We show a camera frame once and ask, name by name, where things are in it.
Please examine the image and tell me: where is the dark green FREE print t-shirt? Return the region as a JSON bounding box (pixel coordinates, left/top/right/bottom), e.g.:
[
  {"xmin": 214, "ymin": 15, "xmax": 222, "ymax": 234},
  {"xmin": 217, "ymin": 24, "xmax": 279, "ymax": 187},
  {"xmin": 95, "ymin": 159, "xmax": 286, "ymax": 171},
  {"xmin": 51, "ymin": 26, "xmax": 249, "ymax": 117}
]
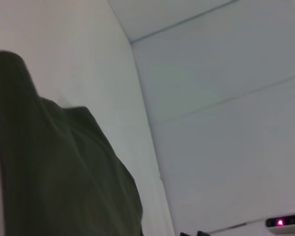
[{"xmin": 0, "ymin": 50, "xmax": 145, "ymax": 236}]

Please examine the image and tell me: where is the white camera bar red light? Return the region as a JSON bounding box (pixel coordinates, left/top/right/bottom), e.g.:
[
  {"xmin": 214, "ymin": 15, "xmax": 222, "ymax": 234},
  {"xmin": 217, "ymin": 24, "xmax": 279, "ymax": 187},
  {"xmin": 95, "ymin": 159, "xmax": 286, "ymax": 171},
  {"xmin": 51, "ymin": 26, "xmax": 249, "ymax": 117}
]
[{"xmin": 265, "ymin": 213, "xmax": 295, "ymax": 235}]

